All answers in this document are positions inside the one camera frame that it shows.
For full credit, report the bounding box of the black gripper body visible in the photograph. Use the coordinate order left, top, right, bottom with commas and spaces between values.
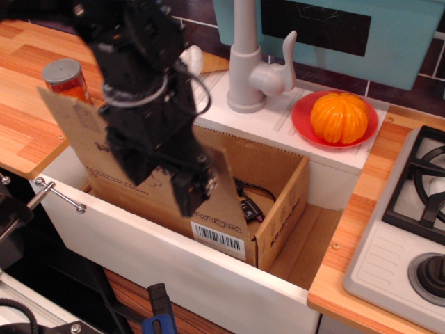
100, 76, 211, 185

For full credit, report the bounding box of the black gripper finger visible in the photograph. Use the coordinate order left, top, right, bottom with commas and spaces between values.
171, 170, 214, 217

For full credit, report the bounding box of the brown cardboard box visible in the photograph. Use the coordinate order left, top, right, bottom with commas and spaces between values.
39, 88, 309, 269

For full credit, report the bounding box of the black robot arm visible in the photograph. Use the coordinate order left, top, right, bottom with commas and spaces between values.
1, 1, 214, 216

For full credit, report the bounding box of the black power adapter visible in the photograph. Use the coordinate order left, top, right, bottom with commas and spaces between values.
240, 198, 264, 223

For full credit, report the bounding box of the toy ice cream cone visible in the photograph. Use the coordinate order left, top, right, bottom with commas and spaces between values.
180, 45, 229, 75

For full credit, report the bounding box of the red can grey lid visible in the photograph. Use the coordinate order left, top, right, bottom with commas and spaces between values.
42, 58, 92, 104

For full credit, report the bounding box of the grey toy faucet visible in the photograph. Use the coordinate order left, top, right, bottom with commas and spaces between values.
227, 1, 298, 113

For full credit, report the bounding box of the red plastic plate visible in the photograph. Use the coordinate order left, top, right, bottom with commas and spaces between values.
291, 90, 379, 148

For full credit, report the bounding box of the orange toy peeled orange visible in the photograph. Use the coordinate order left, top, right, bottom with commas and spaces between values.
310, 93, 369, 145

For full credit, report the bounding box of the grey toy stove top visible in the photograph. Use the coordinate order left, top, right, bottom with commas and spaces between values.
344, 129, 444, 333

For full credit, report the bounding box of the black stove grate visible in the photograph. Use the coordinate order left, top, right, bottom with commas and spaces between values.
382, 126, 444, 244

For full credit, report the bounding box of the black stove knob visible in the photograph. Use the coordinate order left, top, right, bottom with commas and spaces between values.
408, 253, 444, 307

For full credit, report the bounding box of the black round device with cable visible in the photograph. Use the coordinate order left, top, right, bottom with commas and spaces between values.
234, 177, 276, 202

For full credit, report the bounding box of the blue black clamp handle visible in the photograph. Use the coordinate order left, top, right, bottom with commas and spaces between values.
141, 283, 179, 334

